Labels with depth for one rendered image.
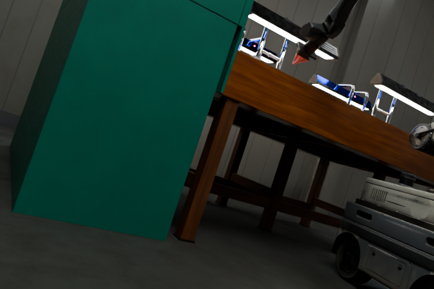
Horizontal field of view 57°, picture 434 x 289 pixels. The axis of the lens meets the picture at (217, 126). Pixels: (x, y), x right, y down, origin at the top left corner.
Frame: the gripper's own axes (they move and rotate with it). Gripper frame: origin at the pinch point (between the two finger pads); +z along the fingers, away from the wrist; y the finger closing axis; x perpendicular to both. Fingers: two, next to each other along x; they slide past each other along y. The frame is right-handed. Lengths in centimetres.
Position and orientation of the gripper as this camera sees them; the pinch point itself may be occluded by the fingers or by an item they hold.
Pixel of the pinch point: (294, 62)
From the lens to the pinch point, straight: 189.6
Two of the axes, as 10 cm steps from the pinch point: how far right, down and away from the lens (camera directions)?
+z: -5.5, 5.3, 6.5
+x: 0.4, 7.9, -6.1
